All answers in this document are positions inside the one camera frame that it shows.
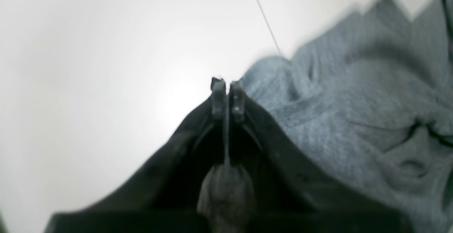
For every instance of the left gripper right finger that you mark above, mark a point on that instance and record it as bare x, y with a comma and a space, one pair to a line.
293, 194

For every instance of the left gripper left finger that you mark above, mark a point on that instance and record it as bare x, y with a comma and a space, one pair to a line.
162, 195

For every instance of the grey t-shirt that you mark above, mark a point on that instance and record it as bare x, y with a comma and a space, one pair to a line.
370, 101

